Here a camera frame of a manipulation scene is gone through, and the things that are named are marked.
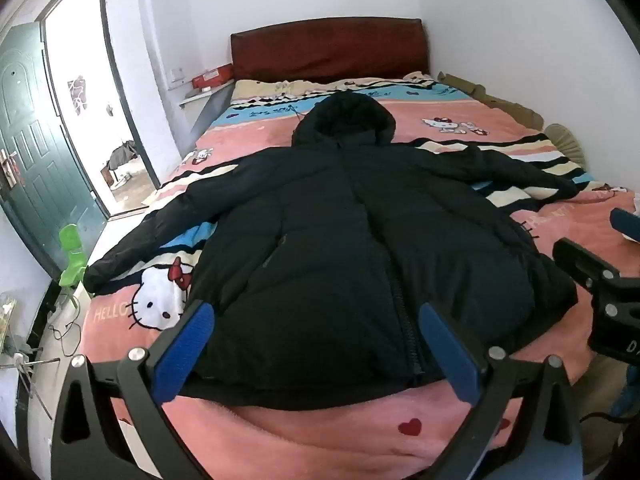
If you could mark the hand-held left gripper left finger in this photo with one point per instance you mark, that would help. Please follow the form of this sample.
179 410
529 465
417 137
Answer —
187 345

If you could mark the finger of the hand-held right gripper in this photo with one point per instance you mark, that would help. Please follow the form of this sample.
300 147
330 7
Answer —
627 221
580 262

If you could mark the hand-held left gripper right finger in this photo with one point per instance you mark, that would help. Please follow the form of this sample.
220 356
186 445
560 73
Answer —
450 355

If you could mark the black hooded puffer jacket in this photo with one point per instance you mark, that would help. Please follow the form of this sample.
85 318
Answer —
325 235

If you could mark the tan cloth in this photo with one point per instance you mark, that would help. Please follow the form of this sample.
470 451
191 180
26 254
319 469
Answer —
600 385

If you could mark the person's blue patterned clothing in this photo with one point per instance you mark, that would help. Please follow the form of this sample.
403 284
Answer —
627 400

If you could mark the beige pleated fan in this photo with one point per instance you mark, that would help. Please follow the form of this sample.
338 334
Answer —
565 142

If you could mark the green plastic chair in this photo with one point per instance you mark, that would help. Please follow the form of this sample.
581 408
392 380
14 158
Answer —
75 260

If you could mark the bed with Hello Kitty blanket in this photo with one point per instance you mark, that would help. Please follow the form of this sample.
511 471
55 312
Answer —
310 440

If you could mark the metal folding stand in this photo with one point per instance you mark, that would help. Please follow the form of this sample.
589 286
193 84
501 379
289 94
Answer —
25 367

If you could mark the cardboard beside bed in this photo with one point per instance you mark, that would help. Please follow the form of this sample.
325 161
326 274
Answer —
500 102

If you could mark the dark clutter heap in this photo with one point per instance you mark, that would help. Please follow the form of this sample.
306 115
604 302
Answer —
122 155

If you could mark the green panelled door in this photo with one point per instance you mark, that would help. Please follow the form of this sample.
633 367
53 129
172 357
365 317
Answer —
35 125

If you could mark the red box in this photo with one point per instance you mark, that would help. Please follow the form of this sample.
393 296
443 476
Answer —
212 77

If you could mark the hanging patterned garment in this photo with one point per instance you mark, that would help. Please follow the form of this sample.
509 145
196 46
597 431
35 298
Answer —
77 94

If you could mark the dark red headboard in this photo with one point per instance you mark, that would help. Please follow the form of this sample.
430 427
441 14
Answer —
330 50

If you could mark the white wall shelf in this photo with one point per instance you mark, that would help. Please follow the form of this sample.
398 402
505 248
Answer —
195 97

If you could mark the white wall socket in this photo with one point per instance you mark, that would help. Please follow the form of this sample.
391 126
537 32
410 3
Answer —
177 74

